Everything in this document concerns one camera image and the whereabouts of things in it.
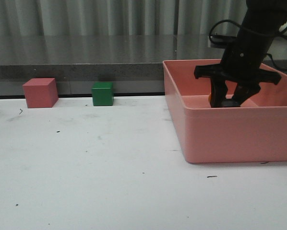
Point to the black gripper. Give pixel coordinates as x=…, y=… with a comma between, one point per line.
x=240, y=65

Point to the yellow mushroom push button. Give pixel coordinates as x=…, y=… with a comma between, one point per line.
x=222, y=102

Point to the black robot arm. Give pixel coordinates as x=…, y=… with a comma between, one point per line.
x=260, y=25

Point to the pink plastic bin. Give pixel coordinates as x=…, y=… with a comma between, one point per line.
x=256, y=131

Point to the green cube block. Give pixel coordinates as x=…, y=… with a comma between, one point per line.
x=102, y=94

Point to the pink cube block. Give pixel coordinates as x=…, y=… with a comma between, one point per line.
x=40, y=92

